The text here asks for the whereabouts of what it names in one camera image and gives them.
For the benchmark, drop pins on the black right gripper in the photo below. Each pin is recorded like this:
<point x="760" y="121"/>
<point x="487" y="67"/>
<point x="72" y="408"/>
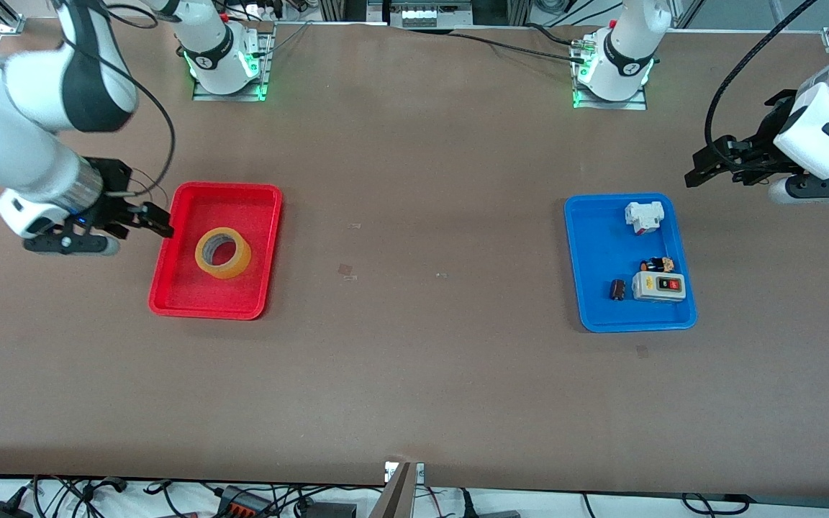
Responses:
<point x="113" y="185"/>

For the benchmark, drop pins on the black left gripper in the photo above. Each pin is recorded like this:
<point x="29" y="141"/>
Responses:
<point x="771" y="135"/>

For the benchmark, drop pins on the yellow tape roll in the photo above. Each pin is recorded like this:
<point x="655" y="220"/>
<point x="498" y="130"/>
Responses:
<point x="204" y="260"/>

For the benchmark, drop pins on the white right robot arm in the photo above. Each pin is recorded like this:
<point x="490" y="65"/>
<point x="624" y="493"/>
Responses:
<point x="26" y="151"/>

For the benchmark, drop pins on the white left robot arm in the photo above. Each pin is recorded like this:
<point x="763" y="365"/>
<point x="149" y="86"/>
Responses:
<point x="828" y="122"/>

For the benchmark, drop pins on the red plastic tray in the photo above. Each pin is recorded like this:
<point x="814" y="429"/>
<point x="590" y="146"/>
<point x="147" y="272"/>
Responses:
<point x="184" y="288"/>

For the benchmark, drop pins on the white plastic connector block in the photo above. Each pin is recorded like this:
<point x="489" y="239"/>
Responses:
<point x="643" y="216"/>

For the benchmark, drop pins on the orange black push button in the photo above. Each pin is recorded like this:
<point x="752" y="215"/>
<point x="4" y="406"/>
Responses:
<point x="658" y="264"/>

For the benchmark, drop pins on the dark cylindrical capacitor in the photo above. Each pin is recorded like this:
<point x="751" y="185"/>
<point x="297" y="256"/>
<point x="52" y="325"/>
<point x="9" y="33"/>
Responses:
<point x="618" y="290"/>

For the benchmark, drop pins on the blue plastic tray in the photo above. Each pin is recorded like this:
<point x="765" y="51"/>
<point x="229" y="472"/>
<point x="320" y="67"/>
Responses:
<point x="594" y="288"/>

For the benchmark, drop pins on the black orange power strip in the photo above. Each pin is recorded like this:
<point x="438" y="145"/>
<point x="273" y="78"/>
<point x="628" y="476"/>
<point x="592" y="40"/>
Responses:
<point x="242" y="501"/>

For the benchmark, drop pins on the black power adapter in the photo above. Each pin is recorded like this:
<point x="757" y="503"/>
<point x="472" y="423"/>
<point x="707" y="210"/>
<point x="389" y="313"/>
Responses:
<point x="4" y="509"/>

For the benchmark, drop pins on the grey device with sockets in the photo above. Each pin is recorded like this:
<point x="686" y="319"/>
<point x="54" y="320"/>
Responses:
<point x="432" y="13"/>

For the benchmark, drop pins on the grey on-off switch box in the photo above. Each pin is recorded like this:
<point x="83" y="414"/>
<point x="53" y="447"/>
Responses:
<point x="659" y="286"/>

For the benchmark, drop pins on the metal table corner bracket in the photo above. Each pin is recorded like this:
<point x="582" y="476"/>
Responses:
<point x="10" y="26"/>

